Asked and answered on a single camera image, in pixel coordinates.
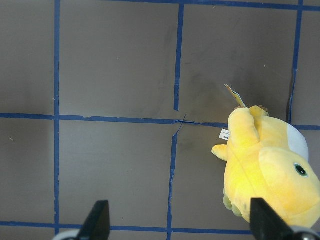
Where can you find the yellow plush dinosaur toy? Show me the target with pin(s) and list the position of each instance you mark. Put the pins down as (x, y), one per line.
(268, 158)

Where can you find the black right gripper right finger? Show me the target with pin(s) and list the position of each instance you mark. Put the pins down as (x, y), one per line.
(266, 224)

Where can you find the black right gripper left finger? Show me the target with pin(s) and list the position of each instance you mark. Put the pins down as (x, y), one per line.
(97, 225)

